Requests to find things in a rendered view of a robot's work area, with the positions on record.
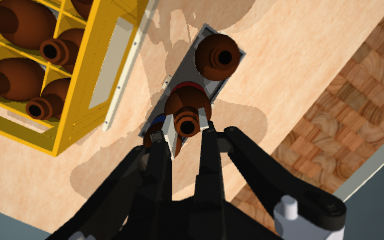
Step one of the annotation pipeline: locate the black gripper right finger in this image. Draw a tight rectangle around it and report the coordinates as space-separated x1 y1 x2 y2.
188 107 347 240

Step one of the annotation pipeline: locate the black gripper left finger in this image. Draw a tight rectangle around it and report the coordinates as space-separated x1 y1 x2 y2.
45 114 178 240

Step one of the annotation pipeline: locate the grey rectangular tray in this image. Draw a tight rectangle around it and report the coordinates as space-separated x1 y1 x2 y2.
139 26 231 138

